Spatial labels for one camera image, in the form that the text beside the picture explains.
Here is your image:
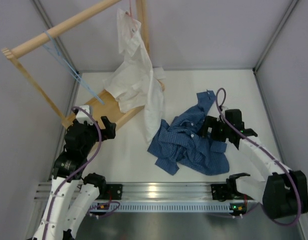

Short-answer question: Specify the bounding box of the blue checked shirt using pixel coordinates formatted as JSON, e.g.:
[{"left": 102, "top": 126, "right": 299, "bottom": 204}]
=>
[{"left": 147, "top": 90, "right": 230, "bottom": 176}]

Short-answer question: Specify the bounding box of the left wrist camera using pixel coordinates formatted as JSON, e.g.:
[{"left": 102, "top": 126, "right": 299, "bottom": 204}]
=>
[{"left": 72, "top": 105, "right": 93, "bottom": 125}]

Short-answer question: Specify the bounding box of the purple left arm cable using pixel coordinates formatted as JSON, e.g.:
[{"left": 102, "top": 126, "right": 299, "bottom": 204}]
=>
[{"left": 46, "top": 106, "right": 121, "bottom": 240}]

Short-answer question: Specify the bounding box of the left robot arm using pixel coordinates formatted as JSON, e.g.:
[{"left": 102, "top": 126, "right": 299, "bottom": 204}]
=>
[{"left": 32, "top": 111, "right": 121, "bottom": 240}]

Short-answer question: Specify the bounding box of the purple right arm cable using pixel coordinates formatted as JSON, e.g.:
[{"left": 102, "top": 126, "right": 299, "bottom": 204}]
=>
[{"left": 215, "top": 87, "right": 304, "bottom": 228}]

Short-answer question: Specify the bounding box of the aluminium frame post right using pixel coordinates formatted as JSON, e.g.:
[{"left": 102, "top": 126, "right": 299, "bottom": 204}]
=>
[{"left": 253, "top": 0, "right": 300, "bottom": 75}]

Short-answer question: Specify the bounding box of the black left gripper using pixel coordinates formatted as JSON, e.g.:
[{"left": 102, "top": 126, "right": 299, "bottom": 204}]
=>
[{"left": 82, "top": 115, "right": 116, "bottom": 156}]

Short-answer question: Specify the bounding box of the aluminium frame post left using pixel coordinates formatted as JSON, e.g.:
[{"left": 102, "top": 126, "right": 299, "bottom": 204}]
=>
[{"left": 30, "top": 0, "right": 78, "bottom": 116}]

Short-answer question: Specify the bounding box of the aluminium frame post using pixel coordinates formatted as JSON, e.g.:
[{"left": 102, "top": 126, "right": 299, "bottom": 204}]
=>
[
  {"left": 30, "top": 0, "right": 78, "bottom": 116},
  {"left": 253, "top": 0, "right": 300, "bottom": 75}
]

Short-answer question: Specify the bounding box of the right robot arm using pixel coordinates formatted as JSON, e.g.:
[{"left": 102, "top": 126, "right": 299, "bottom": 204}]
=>
[{"left": 201, "top": 109, "right": 308, "bottom": 221}]

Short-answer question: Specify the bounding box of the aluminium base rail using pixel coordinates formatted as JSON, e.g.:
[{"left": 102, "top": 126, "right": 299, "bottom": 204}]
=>
[{"left": 33, "top": 181, "right": 259, "bottom": 201}]

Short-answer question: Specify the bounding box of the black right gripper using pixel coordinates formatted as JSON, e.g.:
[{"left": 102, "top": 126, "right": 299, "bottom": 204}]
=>
[{"left": 196, "top": 116, "right": 231, "bottom": 143}]

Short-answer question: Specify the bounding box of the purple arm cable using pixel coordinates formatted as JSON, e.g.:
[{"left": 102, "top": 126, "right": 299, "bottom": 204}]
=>
[
  {"left": 215, "top": 87, "right": 304, "bottom": 228},
  {"left": 46, "top": 106, "right": 121, "bottom": 240}
]

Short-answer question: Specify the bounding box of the pink wire hanger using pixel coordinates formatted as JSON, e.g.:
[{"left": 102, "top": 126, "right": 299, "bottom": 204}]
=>
[{"left": 126, "top": 0, "right": 141, "bottom": 37}]

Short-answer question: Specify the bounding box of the slotted cable duct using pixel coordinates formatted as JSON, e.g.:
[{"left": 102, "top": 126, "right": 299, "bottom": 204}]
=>
[{"left": 90, "top": 201, "right": 244, "bottom": 214}]

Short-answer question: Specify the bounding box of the blue wire hanger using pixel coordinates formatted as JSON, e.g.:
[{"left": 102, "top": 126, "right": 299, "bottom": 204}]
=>
[{"left": 42, "top": 31, "right": 104, "bottom": 105}]

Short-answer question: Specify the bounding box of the white shirt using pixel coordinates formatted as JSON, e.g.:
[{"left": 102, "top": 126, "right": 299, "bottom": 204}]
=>
[{"left": 104, "top": 9, "right": 164, "bottom": 142}]

